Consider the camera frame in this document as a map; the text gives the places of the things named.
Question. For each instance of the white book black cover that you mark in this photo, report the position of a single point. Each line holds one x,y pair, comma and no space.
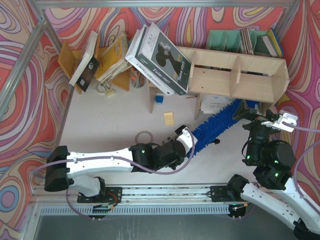
86,64

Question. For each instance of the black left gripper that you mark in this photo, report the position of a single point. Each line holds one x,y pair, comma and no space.
180,130

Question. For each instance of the white black utility knife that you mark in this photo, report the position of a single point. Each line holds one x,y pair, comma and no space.
216,141

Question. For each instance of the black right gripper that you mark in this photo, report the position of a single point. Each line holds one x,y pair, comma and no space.
252,125

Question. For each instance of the blue fluffy duster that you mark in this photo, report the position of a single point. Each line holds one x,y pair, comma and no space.
215,125

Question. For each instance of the pencil holder with pens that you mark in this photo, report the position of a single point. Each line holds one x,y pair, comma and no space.
137,79

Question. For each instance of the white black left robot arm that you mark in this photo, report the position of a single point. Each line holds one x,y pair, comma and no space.
81,171

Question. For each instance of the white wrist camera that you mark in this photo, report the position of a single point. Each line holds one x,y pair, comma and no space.
282,120
187,139

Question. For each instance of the light wooden bookshelf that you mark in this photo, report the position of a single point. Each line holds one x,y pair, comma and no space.
236,75

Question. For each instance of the white spiral notebook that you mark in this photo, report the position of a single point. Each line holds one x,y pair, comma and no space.
214,105

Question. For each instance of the grey black stapler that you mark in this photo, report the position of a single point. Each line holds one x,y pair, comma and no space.
174,135

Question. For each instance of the yellow sticky note pad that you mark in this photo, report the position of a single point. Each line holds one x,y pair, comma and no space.
168,118

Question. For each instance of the blue yellow book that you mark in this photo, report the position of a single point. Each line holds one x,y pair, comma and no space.
272,42

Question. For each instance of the aluminium frame post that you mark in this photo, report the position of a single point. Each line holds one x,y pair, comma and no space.
20,66

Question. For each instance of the aluminium mounting rail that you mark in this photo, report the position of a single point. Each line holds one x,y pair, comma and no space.
149,194

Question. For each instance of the yellow worn book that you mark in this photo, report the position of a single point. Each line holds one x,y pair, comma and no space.
112,61

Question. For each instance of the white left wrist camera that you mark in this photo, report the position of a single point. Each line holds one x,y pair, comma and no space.
187,139

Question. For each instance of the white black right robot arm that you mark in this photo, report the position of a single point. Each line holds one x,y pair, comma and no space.
275,169

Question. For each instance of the blue stamp block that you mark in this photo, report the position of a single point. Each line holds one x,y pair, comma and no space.
159,99

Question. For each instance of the brass padlock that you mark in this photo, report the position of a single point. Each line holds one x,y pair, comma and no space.
105,89

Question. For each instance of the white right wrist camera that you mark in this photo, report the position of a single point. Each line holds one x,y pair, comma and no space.
282,120

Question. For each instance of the green desk organizer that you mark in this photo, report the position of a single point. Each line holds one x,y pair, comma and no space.
231,41

